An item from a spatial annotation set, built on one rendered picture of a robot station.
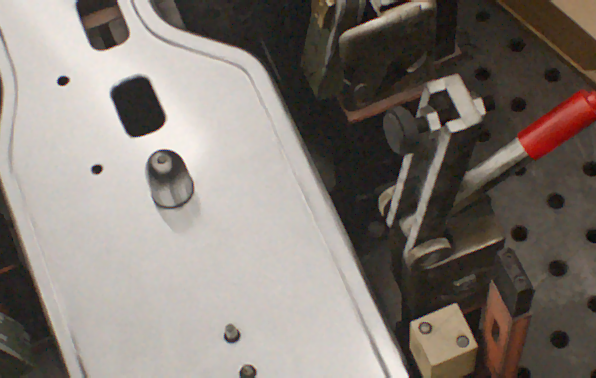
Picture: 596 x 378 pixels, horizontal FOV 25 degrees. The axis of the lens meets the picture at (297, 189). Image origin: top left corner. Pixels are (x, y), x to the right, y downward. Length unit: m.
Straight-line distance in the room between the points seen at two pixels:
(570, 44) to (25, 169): 0.59
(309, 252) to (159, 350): 0.13
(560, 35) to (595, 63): 0.04
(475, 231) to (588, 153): 0.44
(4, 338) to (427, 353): 0.29
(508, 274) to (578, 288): 0.54
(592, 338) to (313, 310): 0.39
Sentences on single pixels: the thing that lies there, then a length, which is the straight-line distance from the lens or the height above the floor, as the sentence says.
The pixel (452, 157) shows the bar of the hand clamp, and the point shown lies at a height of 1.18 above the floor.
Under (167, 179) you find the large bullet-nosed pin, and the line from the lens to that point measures 0.96.
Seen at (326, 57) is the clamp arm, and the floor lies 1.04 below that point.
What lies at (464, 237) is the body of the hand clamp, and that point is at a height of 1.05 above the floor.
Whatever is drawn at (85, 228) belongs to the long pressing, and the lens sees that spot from 1.00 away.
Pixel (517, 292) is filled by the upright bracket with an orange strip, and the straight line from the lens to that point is 0.74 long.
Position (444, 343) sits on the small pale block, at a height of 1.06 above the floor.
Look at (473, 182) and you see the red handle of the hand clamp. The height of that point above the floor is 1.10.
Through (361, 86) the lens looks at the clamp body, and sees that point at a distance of 1.03.
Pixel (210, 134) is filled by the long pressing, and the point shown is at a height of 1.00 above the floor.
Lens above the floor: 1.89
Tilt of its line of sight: 64 degrees down
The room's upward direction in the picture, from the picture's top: 9 degrees counter-clockwise
